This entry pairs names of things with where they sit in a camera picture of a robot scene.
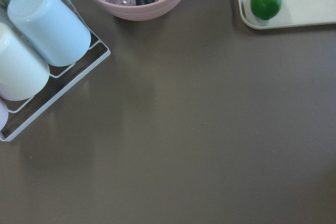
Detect light blue cup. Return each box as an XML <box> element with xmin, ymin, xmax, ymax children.
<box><xmin>7</xmin><ymin>0</ymin><xmax>91</xmax><ymax>67</ymax></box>

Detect white wire cup rack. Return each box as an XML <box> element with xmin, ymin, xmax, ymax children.
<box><xmin>1</xmin><ymin>0</ymin><xmax>110</xmax><ymax>142</ymax></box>

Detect pale green cup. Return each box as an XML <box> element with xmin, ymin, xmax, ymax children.
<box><xmin>1</xmin><ymin>23</ymin><xmax>50</xmax><ymax>101</ymax></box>

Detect lilac cup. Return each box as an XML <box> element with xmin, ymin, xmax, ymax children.
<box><xmin>0</xmin><ymin>100</ymin><xmax>9</xmax><ymax>130</ymax></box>

